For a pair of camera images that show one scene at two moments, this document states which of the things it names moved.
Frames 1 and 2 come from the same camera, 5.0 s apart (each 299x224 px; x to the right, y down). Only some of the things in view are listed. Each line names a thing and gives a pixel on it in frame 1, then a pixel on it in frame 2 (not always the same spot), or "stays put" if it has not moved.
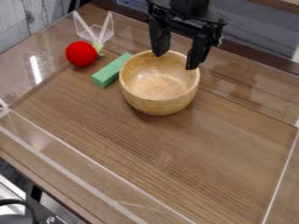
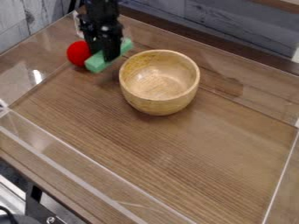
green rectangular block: (107, 75) to (96, 62)
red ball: (80, 53) stays put
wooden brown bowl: (157, 87) stays put
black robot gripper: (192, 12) to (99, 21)
